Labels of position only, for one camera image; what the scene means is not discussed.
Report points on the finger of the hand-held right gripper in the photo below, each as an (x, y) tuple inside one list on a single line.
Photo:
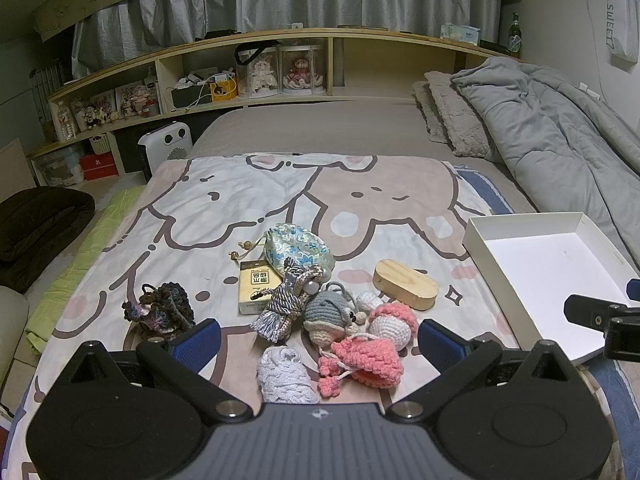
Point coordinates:
[(633, 290), (592, 312)]

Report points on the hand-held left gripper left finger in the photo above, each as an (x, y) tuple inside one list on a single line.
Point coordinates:
[(200, 342)]

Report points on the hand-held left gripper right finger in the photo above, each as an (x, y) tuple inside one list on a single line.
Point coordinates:
[(440, 345)]

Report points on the pink and white crochet mushroom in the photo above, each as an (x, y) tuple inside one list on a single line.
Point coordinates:
[(395, 327)]

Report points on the dark multicolour crochet pouch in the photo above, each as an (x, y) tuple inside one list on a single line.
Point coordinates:
[(165, 305)]

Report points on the white cardboard box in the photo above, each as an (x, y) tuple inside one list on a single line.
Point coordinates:
[(540, 270)]

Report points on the pink crochet pouch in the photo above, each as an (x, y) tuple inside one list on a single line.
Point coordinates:
[(367, 360)]

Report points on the oval wooden box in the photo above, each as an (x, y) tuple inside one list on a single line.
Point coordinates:
[(400, 282)]

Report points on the small white crochet ball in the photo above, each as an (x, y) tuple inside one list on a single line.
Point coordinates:
[(370, 300)]

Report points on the white crochet pouch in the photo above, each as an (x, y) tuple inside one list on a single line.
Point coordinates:
[(285, 375)]

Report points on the grey crochet toy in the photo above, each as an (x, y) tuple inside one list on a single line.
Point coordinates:
[(325, 312)]

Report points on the yellow card box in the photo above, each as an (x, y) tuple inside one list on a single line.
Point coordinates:
[(252, 285)]

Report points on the lime green mat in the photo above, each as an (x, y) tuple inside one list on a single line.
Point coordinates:
[(75, 270)]

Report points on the cartoon printed blanket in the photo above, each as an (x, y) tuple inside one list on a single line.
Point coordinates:
[(225, 195)]

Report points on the grey duvet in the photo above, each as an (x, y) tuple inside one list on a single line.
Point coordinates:
[(550, 125)]

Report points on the white fan heater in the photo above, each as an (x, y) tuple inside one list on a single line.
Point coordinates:
[(165, 152)]

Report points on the dark brown cushion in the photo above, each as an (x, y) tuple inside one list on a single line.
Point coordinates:
[(40, 230)]

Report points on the red box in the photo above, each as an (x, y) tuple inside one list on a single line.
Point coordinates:
[(100, 167)]

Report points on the white slotted basket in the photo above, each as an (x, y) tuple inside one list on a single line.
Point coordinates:
[(100, 144)]

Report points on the clear storage bin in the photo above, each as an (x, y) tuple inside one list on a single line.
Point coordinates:
[(60, 167)]

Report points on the fluffy beige pillow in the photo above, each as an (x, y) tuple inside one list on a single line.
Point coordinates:
[(460, 115), (424, 110)]

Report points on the bed with taupe sheet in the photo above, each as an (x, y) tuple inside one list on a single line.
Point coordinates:
[(325, 130)]

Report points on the black speaker box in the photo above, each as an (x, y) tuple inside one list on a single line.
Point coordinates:
[(187, 99)]

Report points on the small plush figurines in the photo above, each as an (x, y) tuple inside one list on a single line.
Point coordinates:
[(94, 116)]

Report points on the yellow mug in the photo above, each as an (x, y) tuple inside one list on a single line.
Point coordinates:
[(223, 91)]

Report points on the cartoon picture card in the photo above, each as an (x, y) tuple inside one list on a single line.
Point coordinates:
[(102, 105), (131, 97)]

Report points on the clear water bottle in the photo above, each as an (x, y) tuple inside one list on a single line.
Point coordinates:
[(66, 122)]

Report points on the clear doll display case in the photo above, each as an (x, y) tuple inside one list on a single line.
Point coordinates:
[(260, 75), (302, 72)]

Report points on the green glass bottle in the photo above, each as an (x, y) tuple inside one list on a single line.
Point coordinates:
[(514, 35)]

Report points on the tissue box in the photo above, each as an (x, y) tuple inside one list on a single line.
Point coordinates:
[(460, 34)]

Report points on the wooden headboard shelf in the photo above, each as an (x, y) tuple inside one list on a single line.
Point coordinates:
[(300, 35)]

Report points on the white wall outlet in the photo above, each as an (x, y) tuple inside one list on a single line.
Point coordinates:
[(591, 91)]

